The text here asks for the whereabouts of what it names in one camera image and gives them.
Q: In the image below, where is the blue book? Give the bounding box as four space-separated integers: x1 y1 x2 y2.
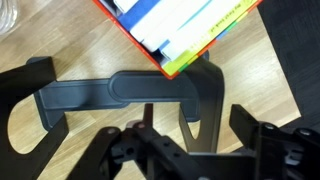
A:
114 0 163 33

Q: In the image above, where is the colourful cardboard book box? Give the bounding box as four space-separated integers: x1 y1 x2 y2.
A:
92 0 264 80

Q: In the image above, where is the white book with teal stripe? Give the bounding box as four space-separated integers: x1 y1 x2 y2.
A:
159 0 249 63

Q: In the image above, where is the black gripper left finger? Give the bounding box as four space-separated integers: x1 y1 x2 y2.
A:
68 103 201 180

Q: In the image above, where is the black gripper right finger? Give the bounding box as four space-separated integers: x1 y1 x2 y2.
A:
229 103 320 180

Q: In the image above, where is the large black metal bookend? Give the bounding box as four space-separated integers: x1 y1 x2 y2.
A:
111 59 225 155

